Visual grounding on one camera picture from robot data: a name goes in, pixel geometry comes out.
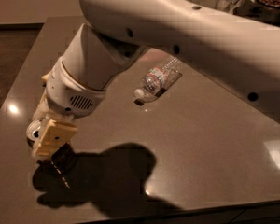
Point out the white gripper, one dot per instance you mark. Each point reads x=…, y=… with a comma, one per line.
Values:
x=69, y=92

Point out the orange soda can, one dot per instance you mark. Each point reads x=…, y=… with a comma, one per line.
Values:
x=62, y=160

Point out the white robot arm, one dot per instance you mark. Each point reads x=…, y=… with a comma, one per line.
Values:
x=239, y=54

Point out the yellow sponge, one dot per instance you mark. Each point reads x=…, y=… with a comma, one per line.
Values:
x=45, y=77

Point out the clear plastic water bottle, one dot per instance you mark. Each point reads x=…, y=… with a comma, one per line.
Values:
x=158, y=80

